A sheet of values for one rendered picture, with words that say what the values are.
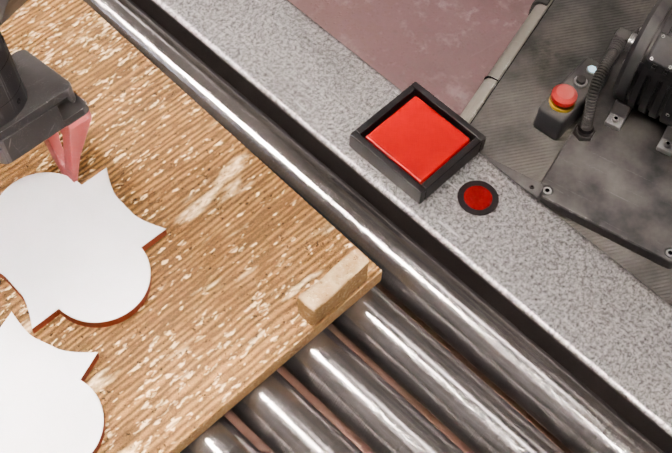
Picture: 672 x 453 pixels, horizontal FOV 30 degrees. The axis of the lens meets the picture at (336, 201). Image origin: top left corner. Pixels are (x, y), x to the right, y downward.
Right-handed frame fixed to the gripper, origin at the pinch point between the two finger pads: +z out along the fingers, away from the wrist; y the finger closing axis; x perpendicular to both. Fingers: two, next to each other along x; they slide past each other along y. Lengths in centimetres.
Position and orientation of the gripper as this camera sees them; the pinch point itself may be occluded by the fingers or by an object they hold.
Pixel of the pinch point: (29, 199)
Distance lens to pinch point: 93.1
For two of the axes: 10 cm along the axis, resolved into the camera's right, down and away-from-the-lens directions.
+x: -6.7, -4.6, 5.8
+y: 7.3, -5.6, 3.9
